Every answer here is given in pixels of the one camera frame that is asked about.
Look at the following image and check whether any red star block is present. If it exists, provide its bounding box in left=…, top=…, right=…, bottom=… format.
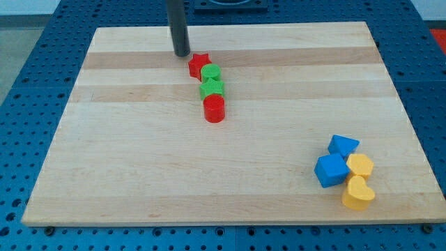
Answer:
left=188, top=54, right=212, bottom=81

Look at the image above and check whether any green star block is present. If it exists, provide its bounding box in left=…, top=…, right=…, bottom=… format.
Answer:
left=199, top=78, right=224, bottom=100

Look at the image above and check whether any red cylinder block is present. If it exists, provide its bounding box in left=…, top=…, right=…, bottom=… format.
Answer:
left=203, top=94, right=225, bottom=123

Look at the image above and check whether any green cylinder block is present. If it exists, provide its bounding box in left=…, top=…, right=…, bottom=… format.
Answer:
left=201, top=63, right=221, bottom=82

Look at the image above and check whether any light wooden board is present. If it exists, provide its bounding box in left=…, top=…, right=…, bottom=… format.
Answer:
left=22, top=22, right=445, bottom=227

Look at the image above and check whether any blue cube block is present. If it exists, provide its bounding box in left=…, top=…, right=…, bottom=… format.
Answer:
left=314, top=153, right=350, bottom=188

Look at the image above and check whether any blue triangle block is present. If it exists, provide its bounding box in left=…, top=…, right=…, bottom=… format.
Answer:
left=328, top=135, right=360, bottom=158

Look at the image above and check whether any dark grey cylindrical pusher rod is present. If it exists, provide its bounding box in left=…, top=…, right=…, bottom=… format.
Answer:
left=166, top=0, right=190, bottom=57

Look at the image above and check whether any yellow hexagon block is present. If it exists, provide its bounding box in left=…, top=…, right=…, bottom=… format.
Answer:
left=346, top=153, right=374, bottom=182

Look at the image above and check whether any yellow heart block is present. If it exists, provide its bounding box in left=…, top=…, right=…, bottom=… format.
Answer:
left=341, top=176, right=376, bottom=211

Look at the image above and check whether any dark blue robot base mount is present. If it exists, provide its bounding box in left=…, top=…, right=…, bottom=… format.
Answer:
left=194, top=0, right=268, bottom=13

